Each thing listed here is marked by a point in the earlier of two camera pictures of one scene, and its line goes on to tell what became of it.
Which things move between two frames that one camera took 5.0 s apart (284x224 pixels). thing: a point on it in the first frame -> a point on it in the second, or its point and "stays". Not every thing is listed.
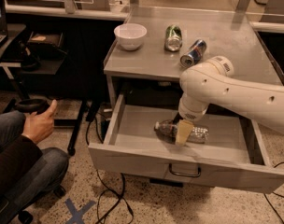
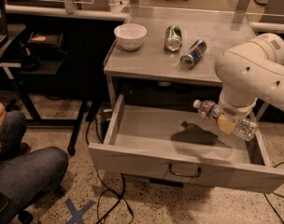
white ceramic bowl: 130,35 stays
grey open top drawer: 234,156 stays
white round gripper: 189,115 -> 234,112
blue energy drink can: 194,53 stays
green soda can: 173,37 stays
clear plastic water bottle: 167,130 -> 246,129
